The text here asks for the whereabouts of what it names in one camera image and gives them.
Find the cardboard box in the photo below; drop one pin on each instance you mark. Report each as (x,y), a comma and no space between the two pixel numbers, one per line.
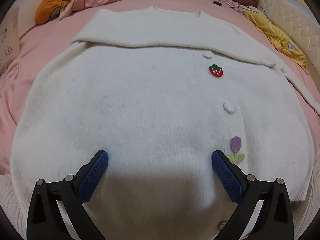
(10,42)

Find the small black box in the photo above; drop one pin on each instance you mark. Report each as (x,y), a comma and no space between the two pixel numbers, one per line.
(217,3)

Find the person's white knit clothing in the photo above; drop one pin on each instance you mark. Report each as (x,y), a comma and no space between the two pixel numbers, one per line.
(10,205)

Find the white fuzzy knit sweater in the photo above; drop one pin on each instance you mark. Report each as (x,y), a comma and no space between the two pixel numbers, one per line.
(150,92)

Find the cream tufted headboard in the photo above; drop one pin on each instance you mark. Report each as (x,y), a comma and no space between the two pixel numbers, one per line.
(287,12)

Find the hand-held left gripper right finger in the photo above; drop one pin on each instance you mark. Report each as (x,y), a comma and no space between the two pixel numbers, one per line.
(226,177)

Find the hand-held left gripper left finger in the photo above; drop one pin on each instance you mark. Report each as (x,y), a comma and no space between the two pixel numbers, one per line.
(93,177)

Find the yellow cat print pillow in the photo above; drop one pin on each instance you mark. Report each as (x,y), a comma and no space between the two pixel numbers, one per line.
(275,35)

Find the orange pumpkin plush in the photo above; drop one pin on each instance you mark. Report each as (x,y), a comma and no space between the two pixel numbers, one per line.
(50,5)

